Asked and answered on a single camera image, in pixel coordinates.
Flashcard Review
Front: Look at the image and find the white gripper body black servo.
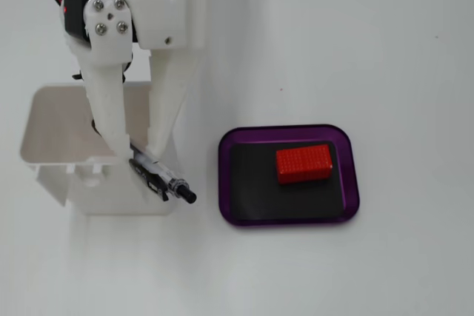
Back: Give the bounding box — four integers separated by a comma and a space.
61, 0, 205, 51

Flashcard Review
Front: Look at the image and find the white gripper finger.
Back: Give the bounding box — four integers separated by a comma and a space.
147, 46, 204, 155
68, 0, 135, 161

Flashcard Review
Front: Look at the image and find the black clear ballpoint pen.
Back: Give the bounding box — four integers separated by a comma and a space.
91, 119, 198, 206

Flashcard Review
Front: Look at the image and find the white plastic pen holder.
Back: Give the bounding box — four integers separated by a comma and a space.
20, 81, 179, 215

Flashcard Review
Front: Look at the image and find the black tray mat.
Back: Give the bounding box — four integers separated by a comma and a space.
229, 141, 347, 221

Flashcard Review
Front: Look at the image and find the red studded block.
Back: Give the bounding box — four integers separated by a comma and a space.
275, 144, 333, 185

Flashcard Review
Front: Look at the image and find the purple metal tray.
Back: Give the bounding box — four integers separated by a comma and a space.
217, 123, 361, 229

